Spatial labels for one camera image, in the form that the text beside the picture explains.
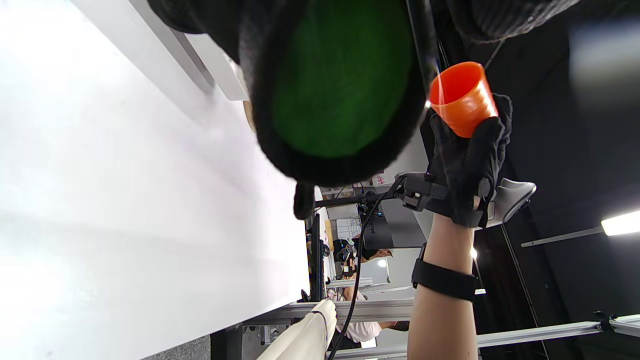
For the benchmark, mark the person's left hand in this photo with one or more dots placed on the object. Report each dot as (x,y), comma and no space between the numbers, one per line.
(210,20)

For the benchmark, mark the person's right hand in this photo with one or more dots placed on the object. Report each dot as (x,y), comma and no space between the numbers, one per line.
(465,165)

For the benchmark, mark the grey hand controller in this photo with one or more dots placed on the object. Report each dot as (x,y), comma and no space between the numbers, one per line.
(515,197)

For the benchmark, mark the orange plastic cup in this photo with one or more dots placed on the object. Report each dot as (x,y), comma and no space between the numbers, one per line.
(462,100)

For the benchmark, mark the green hand towel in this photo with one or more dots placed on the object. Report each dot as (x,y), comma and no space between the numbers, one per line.
(340,85)

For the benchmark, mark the white rectangular tray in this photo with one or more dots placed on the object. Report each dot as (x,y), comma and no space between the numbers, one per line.
(220,70)

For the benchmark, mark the ceiling strip light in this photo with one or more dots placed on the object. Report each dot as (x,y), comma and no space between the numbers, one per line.
(622,223)

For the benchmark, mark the person's beige trouser leg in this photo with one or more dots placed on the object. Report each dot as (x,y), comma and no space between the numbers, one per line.
(300,335)

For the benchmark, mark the aluminium frame rail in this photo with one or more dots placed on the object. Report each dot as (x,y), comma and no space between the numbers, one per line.
(540,332)

